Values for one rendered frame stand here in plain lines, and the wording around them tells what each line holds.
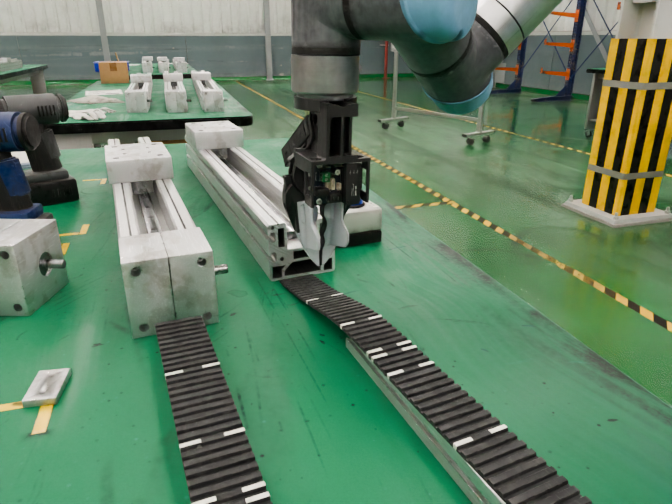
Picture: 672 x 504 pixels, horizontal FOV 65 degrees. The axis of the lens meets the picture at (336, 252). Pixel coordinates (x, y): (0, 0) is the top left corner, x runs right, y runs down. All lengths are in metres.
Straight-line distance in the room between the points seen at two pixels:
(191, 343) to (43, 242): 0.30
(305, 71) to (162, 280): 0.28
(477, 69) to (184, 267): 0.40
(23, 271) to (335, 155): 0.41
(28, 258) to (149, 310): 0.19
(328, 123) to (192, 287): 0.25
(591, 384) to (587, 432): 0.08
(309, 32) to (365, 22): 0.06
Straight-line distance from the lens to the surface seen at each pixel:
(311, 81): 0.59
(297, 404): 0.53
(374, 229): 0.89
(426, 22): 0.52
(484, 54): 0.64
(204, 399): 0.49
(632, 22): 3.99
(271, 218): 0.76
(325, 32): 0.58
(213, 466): 0.42
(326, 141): 0.58
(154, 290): 0.64
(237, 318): 0.67
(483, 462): 0.43
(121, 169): 1.01
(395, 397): 0.52
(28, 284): 0.76
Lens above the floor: 1.10
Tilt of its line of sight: 22 degrees down
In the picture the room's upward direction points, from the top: straight up
